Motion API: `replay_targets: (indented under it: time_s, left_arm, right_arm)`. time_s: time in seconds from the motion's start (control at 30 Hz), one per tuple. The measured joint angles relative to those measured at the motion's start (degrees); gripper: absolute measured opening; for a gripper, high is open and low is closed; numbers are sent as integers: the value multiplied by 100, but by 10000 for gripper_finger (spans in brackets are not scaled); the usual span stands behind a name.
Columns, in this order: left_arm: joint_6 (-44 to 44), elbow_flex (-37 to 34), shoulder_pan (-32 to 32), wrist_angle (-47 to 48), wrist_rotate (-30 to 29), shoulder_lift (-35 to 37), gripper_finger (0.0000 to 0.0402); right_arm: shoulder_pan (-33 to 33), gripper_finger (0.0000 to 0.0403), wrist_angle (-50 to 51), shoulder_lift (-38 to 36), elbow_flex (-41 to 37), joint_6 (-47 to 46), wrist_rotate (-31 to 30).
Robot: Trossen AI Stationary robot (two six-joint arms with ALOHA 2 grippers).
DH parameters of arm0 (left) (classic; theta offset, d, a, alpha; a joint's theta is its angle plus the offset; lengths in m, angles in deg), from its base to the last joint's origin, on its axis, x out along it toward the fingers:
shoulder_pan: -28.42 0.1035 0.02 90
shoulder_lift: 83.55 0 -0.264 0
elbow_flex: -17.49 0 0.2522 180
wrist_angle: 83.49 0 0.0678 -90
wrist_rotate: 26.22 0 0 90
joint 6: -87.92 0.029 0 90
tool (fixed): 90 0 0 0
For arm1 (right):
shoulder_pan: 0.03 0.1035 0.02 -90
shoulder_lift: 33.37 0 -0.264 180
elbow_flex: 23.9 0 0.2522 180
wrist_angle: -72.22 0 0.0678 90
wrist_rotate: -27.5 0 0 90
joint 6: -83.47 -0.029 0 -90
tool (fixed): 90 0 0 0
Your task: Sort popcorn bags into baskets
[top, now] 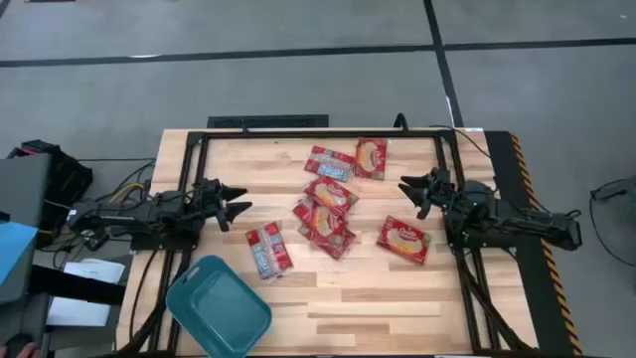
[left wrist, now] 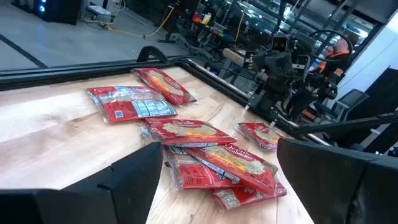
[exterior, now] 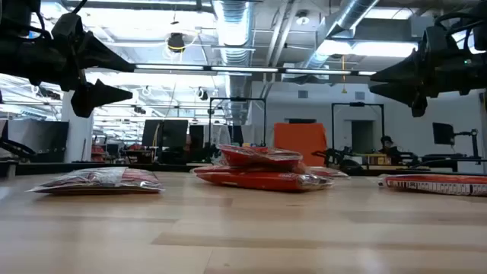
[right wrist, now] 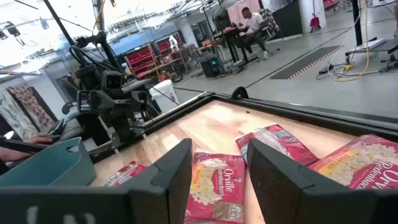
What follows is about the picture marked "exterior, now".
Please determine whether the black gantry frame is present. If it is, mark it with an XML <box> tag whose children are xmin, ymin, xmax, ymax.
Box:
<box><xmin>208</xmin><ymin>97</ymin><xmax>267</xmax><ymax>149</ymax></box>
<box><xmin>331</xmin><ymin>101</ymin><xmax>386</xmax><ymax>161</ymax></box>

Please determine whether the black desk monitor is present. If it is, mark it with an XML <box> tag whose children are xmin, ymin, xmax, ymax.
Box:
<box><xmin>142</xmin><ymin>119</ymin><xmax>189</xmax><ymax>150</ymax></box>

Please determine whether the black ceiling-hung camera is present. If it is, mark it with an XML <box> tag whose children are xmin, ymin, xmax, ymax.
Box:
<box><xmin>166</xmin><ymin>32</ymin><xmax>186</xmax><ymax>54</ymax></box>

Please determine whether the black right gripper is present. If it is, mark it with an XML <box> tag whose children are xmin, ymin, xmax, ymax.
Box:
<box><xmin>368</xmin><ymin>25</ymin><xmax>487</xmax><ymax>118</ymax></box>

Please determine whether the person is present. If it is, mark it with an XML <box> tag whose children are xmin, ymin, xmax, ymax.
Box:
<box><xmin>378</xmin><ymin>135</ymin><xmax>401</xmax><ymax>161</ymax></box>

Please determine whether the dark partition screen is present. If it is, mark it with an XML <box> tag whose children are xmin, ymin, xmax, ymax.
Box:
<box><xmin>6</xmin><ymin>120</ymin><xmax>70</xmax><ymax>164</ymax></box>

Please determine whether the LED light bar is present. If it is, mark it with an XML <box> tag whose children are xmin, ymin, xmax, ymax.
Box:
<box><xmin>132</xmin><ymin>63</ymin><xmax>377</xmax><ymax>77</ymax></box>

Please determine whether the red popcorn bag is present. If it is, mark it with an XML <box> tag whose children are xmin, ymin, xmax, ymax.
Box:
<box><xmin>192</xmin><ymin>165</ymin><xmax>335</xmax><ymax>193</ymax></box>
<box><xmin>306</xmin><ymin>166</ymin><xmax>351</xmax><ymax>180</ymax></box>
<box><xmin>26</xmin><ymin>166</ymin><xmax>165</xmax><ymax>195</ymax></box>
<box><xmin>377</xmin><ymin>174</ymin><xmax>487</xmax><ymax>197</ymax></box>
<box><xmin>218</xmin><ymin>144</ymin><xmax>307</xmax><ymax>171</ymax></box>

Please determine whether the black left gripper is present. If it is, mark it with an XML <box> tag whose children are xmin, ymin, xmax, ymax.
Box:
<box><xmin>0</xmin><ymin>13</ymin><xmax>136</xmax><ymax>118</ymax></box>

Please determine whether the black monitor on arm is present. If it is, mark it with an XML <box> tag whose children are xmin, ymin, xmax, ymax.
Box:
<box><xmin>432</xmin><ymin>122</ymin><xmax>456</xmax><ymax>145</ymax></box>

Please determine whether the white pillar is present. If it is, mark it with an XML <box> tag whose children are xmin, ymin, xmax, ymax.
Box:
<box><xmin>61</xmin><ymin>90</ymin><xmax>94</xmax><ymax>164</ymax></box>

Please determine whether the orange panel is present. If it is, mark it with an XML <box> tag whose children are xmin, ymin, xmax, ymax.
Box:
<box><xmin>273</xmin><ymin>122</ymin><xmax>327</xmax><ymax>167</ymax></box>

